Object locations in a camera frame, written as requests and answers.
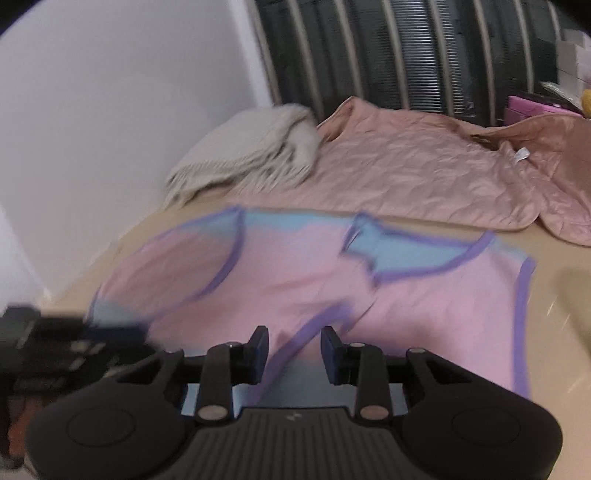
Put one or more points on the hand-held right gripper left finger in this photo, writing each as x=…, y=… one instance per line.
x=263, y=346

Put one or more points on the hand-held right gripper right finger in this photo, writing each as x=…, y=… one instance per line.
x=327, y=348

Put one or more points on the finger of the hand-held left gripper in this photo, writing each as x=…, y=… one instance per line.
x=120, y=336

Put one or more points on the pink garment with purple trim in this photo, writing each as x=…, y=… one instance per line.
x=300, y=277

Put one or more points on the pink quilted jacket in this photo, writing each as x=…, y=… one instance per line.
x=415, y=170

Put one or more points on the beige knitted sweater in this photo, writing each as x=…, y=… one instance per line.
x=249, y=147

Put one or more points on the metal window railing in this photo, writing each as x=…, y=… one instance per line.
x=302, y=55

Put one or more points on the pink box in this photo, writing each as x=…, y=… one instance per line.
x=531, y=108

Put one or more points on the white and yellow plush toy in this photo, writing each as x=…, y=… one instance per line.
x=587, y=100

